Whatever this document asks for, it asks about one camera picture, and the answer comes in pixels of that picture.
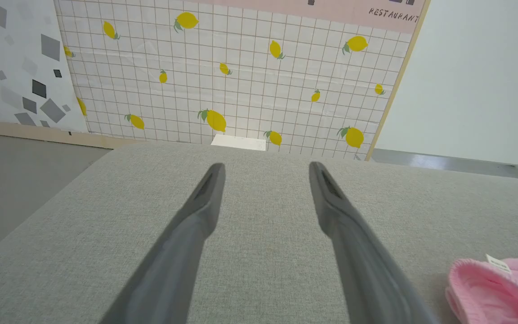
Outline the lemon print partition panel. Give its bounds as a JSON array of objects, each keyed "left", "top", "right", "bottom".
[{"left": 54, "top": 0, "right": 431, "bottom": 162}]

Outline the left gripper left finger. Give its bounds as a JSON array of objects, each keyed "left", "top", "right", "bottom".
[{"left": 99, "top": 163, "right": 227, "bottom": 324}]

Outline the white box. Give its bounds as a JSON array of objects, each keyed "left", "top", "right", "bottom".
[{"left": 210, "top": 134, "right": 267, "bottom": 152}]

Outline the pink garment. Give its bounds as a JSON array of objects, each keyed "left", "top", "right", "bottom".
[{"left": 445, "top": 254, "right": 518, "bottom": 324}]

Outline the grey terrazzo print panel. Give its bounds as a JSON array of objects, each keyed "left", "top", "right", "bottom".
[{"left": 0, "top": 0, "right": 89, "bottom": 138}]

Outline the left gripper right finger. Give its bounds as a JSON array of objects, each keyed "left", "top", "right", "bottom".
[{"left": 308, "top": 161, "right": 439, "bottom": 324}]

